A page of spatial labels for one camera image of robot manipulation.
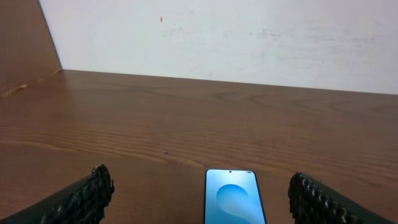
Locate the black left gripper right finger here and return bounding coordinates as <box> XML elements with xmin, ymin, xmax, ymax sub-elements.
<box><xmin>288</xmin><ymin>172</ymin><xmax>393</xmax><ymax>224</ymax></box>

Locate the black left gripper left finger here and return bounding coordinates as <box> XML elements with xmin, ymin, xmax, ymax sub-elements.
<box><xmin>1</xmin><ymin>165</ymin><xmax>114</xmax><ymax>224</ymax></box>

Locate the blue Galaxy smartphone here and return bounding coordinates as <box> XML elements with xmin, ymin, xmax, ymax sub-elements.
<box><xmin>203</xmin><ymin>169</ymin><xmax>267</xmax><ymax>224</ymax></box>

